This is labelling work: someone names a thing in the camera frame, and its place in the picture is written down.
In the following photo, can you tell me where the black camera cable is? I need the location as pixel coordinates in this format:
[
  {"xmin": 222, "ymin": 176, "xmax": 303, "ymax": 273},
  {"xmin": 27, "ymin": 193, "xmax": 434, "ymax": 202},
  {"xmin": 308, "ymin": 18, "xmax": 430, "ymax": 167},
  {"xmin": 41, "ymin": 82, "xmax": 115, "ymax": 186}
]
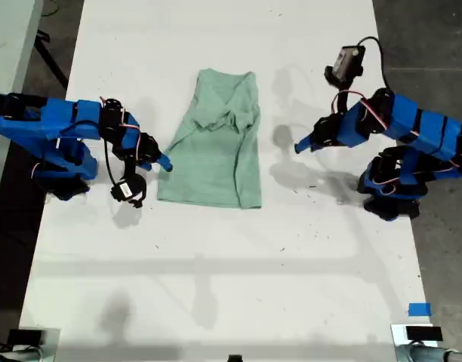
[
  {"xmin": 102, "ymin": 141, "xmax": 117, "ymax": 188},
  {"xmin": 357, "ymin": 36, "xmax": 393, "ymax": 91}
]

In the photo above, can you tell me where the pale blue object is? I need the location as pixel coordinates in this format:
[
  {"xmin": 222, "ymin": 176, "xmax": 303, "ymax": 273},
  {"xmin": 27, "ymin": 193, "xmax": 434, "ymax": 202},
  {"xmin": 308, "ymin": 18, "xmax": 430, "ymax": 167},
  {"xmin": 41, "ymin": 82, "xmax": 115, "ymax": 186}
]
[
  {"xmin": 0, "ymin": 345, "xmax": 47, "ymax": 362},
  {"xmin": 395, "ymin": 343, "xmax": 462, "ymax": 362}
]

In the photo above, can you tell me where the pale side table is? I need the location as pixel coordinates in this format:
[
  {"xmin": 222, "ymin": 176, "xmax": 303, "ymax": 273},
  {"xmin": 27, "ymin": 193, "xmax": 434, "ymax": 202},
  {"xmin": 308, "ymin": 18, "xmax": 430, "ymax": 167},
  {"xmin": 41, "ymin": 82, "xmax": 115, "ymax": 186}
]
[{"xmin": 0, "ymin": 0, "xmax": 44, "ymax": 223}]

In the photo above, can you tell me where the black camera box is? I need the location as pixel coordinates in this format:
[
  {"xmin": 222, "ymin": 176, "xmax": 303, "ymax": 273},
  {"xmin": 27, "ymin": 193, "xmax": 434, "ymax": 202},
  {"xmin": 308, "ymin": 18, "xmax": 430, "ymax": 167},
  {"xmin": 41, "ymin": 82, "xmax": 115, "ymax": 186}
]
[
  {"xmin": 324, "ymin": 44, "xmax": 367, "ymax": 90},
  {"xmin": 109, "ymin": 175, "xmax": 147, "ymax": 209}
]

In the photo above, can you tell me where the black camera stalk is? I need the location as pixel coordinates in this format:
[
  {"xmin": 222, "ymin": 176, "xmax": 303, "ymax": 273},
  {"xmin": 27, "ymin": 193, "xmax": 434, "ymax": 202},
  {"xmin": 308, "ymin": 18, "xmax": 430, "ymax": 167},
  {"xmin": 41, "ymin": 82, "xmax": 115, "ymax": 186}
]
[
  {"xmin": 334, "ymin": 86, "xmax": 353, "ymax": 116},
  {"xmin": 121, "ymin": 156, "xmax": 141, "ymax": 182}
]

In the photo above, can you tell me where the blue tape strip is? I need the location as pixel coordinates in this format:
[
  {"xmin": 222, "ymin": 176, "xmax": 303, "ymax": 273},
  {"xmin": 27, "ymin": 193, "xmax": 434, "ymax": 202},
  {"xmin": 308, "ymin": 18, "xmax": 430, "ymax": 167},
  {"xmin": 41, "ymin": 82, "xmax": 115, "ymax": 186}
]
[{"xmin": 408, "ymin": 302, "xmax": 433, "ymax": 318}]

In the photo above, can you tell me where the black stand leg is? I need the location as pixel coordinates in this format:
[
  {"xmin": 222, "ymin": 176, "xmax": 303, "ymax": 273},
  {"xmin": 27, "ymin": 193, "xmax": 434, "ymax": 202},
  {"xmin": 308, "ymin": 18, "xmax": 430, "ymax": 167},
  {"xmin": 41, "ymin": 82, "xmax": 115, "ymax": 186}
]
[{"xmin": 33, "ymin": 32, "xmax": 70, "ymax": 91}]

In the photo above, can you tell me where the small black box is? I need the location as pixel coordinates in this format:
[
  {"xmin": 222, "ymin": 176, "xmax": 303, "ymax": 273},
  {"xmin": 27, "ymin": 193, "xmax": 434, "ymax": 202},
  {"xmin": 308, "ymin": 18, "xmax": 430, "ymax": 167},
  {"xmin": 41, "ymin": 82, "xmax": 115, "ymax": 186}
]
[
  {"xmin": 7, "ymin": 329, "xmax": 46, "ymax": 346},
  {"xmin": 405, "ymin": 325, "xmax": 444, "ymax": 342}
]

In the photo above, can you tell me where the white plate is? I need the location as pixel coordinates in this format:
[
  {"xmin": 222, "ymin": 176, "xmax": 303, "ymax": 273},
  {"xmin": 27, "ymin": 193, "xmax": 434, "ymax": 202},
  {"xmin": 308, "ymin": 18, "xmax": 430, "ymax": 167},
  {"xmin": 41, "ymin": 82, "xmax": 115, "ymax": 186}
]
[{"xmin": 390, "ymin": 323, "xmax": 440, "ymax": 348}]

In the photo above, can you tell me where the grey metal plate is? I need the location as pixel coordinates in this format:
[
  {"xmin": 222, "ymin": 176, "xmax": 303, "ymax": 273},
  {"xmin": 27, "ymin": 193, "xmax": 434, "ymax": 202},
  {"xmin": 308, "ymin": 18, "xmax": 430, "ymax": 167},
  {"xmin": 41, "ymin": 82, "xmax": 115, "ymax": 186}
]
[{"xmin": 17, "ymin": 327, "xmax": 61, "ymax": 362}]

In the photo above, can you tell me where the pale green T-shirt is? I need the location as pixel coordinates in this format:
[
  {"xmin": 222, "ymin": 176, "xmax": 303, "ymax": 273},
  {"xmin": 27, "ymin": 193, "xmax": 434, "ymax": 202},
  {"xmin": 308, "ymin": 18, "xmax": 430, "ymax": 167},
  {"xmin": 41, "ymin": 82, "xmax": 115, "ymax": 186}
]
[{"xmin": 156, "ymin": 68, "xmax": 263, "ymax": 210}]

